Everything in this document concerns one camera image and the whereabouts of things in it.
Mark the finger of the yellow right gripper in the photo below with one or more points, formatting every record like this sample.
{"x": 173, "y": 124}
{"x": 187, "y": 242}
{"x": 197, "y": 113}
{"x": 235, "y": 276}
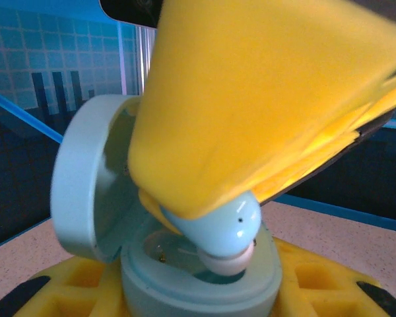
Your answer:
{"x": 250, "y": 99}
{"x": 153, "y": 209}

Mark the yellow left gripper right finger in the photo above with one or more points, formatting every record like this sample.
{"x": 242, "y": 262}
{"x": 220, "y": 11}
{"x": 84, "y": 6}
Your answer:
{"x": 326, "y": 290}

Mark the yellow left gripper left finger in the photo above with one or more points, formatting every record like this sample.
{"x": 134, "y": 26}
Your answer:
{"x": 69, "y": 290}

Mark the blue earbud charging case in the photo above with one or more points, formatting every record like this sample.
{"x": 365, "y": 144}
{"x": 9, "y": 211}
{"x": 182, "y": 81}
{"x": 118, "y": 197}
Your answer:
{"x": 85, "y": 181}

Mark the aluminium frame post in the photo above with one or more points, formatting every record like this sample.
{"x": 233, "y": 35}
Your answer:
{"x": 143, "y": 59}

